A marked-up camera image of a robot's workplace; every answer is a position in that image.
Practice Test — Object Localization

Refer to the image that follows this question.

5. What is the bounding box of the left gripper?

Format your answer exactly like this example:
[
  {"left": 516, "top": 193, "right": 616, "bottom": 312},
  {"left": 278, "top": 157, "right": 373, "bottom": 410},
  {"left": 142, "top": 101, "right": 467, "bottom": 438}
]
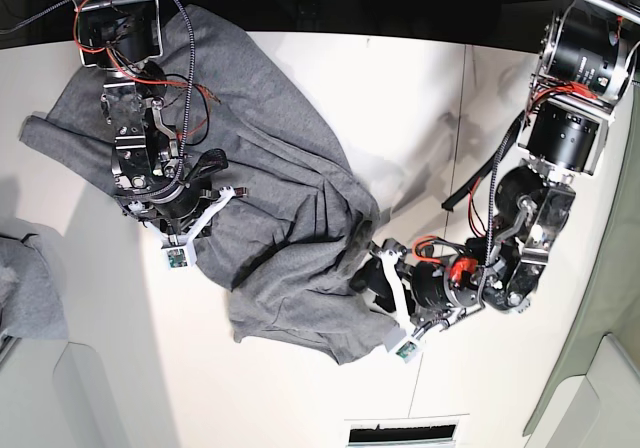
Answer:
[{"left": 349, "top": 240, "right": 482, "bottom": 340}]

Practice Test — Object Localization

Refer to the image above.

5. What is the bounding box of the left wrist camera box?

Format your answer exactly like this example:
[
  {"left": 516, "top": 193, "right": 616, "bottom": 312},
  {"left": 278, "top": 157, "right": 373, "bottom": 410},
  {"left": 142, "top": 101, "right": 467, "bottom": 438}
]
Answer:
[{"left": 383, "top": 327, "right": 423, "bottom": 364}]

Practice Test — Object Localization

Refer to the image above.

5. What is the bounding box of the green chair at right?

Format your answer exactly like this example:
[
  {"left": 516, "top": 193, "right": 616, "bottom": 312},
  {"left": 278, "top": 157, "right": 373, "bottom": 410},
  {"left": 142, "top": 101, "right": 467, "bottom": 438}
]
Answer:
[{"left": 523, "top": 79, "right": 639, "bottom": 437}]

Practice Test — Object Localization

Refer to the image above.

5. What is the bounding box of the grey folded cloth pile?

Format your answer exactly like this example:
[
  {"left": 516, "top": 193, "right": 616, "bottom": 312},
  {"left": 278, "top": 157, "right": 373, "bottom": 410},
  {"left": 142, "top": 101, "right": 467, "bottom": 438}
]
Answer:
[{"left": 1, "top": 217, "right": 69, "bottom": 340}]

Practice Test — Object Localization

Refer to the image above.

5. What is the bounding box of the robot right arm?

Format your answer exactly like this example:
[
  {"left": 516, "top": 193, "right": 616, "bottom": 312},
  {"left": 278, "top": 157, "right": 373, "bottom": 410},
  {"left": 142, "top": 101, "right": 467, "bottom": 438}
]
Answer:
[{"left": 66, "top": 0, "right": 246, "bottom": 253}]

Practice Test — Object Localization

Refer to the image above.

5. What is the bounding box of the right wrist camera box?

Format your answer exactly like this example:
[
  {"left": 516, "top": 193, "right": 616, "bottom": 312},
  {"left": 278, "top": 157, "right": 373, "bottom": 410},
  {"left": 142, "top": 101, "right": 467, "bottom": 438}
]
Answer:
[{"left": 162, "top": 245, "right": 197, "bottom": 269}]

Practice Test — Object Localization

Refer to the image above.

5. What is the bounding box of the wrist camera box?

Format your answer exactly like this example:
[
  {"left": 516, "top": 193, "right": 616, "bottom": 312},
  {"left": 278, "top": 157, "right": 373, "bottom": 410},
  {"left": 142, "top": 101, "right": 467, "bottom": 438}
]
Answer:
[
  {"left": 162, "top": 245, "right": 197, "bottom": 269},
  {"left": 383, "top": 327, "right": 423, "bottom": 364}
]

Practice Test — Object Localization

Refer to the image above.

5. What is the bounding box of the grey t-shirt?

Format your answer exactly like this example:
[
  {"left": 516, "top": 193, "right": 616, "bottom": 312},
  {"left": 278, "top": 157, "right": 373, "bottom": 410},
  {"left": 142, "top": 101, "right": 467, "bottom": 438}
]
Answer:
[{"left": 19, "top": 2, "right": 401, "bottom": 367}]

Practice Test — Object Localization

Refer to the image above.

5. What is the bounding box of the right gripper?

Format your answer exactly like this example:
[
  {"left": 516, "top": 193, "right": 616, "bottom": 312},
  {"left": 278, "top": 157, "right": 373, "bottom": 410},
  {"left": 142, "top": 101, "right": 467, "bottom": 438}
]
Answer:
[{"left": 120, "top": 186, "right": 248, "bottom": 247}]

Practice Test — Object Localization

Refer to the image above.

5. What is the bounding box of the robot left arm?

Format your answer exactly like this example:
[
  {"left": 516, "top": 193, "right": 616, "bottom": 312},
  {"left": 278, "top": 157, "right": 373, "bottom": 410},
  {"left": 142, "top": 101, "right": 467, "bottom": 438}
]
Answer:
[{"left": 351, "top": 0, "right": 639, "bottom": 358}]

